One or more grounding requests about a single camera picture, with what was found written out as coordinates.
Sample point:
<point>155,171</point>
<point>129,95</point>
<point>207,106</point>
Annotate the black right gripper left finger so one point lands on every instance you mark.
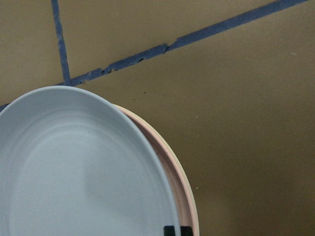
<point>168,231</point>

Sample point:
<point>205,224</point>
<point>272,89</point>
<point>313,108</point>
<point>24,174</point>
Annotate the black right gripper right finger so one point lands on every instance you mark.
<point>186,231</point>

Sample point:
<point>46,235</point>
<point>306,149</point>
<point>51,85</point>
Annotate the pink plate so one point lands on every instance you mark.
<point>177,177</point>

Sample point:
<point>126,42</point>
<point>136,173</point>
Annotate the blue plate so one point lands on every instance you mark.
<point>72,164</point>

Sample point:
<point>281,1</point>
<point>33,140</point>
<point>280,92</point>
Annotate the cream plate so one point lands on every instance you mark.
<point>190,186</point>

